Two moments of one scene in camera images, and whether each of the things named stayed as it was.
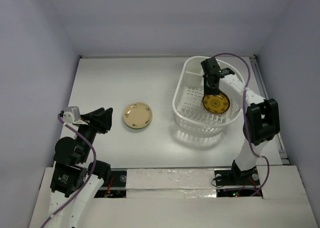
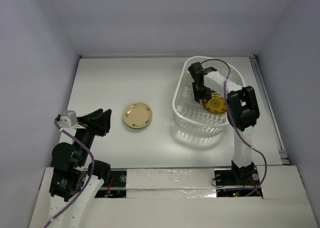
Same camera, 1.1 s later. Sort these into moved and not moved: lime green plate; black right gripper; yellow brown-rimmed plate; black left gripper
Moved: black right gripper
Not moved: yellow brown-rimmed plate; lime green plate; black left gripper
